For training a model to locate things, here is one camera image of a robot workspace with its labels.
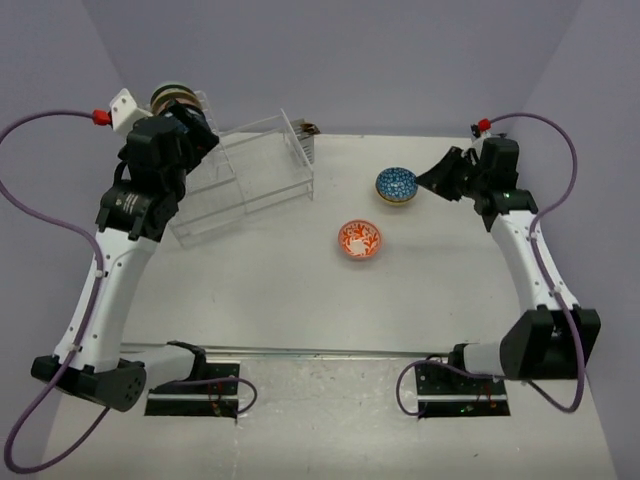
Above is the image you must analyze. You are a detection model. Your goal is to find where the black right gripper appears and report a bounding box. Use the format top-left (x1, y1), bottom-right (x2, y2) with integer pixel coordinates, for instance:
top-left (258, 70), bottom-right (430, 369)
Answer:
top-left (415, 147), bottom-right (488, 203)

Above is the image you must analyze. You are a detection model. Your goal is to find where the blue triangle pattern bowl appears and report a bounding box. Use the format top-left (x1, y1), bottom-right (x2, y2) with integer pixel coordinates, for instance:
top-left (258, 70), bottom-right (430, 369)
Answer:
top-left (375, 167), bottom-right (418, 200)

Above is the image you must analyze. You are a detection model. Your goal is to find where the yellow teal patterned bowl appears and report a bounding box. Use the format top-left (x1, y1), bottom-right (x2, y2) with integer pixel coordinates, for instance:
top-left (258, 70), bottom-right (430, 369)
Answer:
top-left (377, 193), bottom-right (415, 208)

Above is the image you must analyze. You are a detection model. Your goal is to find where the orange floral bowl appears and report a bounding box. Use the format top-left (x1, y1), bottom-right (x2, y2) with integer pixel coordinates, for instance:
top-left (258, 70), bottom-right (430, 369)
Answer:
top-left (337, 219), bottom-right (383, 261)

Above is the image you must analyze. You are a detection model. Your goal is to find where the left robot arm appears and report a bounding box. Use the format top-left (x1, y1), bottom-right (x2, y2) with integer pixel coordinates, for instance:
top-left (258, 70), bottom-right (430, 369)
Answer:
top-left (31, 99), bottom-right (219, 412)

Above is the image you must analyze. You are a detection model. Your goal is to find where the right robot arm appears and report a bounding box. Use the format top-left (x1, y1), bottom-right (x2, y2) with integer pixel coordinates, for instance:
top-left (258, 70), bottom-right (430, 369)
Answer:
top-left (416, 136), bottom-right (601, 393)

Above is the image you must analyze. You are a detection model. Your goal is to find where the clear acrylic dish rack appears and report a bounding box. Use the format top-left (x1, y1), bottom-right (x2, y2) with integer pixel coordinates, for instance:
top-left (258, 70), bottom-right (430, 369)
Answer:
top-left (169, 91), bottom-right (314, 248)

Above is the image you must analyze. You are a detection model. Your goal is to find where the dark navy bowl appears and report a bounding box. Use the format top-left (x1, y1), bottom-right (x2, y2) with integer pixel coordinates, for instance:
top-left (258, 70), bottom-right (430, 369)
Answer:
top-left (163, 106), bottom-right (209, 133)

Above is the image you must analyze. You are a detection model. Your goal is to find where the pink bowl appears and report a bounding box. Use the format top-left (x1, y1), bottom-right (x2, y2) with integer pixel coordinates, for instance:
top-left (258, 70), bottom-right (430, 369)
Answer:
top-left (151, 95), bottom-right (199, 115)

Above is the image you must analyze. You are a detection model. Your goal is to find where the grey floral bowl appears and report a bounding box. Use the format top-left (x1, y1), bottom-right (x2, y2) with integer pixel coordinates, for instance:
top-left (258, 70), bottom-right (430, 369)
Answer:
top-left (173, 97), bottom-right (202, 110)

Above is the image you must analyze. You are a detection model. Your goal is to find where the olive tan bowl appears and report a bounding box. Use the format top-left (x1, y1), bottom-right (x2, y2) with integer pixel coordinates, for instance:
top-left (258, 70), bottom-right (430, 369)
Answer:
top-left (150, 88), bottom-right (200, 110)

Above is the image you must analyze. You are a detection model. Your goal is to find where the dark green bowl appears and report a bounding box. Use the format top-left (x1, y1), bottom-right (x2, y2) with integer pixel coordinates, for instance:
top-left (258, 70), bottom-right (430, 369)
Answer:
top-left (151, 81), bottom-right (195, 102)

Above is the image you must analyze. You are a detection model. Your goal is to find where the white slotted cutlery holder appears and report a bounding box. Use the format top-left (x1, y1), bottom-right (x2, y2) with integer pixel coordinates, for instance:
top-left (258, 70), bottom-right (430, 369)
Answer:
top-left (291, 118), bottom-right (316, 164)

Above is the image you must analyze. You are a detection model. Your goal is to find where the brown object in holder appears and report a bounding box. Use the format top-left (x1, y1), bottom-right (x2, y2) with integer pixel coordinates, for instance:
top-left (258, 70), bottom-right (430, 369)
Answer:
top-left (300, 122), bottom-right (321, 136)

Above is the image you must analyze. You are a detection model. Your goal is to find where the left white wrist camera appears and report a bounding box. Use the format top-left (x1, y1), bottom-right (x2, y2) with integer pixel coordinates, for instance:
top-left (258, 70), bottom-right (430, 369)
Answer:
top-left (91, 88), bottom-right (152, 137)

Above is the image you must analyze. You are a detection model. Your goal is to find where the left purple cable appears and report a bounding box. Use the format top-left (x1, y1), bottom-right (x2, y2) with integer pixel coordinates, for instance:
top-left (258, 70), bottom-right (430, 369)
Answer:
top-left (0, 109), bottom-right (259, 475)

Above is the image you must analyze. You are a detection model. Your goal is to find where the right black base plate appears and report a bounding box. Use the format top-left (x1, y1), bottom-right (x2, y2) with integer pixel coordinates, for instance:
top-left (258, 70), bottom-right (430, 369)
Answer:
top-left (414, 364), bottom-right (511, 419)

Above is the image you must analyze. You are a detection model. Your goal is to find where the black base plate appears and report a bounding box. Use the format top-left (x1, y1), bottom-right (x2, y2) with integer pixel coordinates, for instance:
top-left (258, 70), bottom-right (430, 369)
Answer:
top-left (144, 362), bottom-right (240, 419)
top-left (414, 364), bottom-right (511, 419)

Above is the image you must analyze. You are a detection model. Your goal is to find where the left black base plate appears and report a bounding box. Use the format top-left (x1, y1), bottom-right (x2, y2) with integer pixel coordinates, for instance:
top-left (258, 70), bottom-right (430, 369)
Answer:
top-left (144, 362), bottom-right (240, 419)

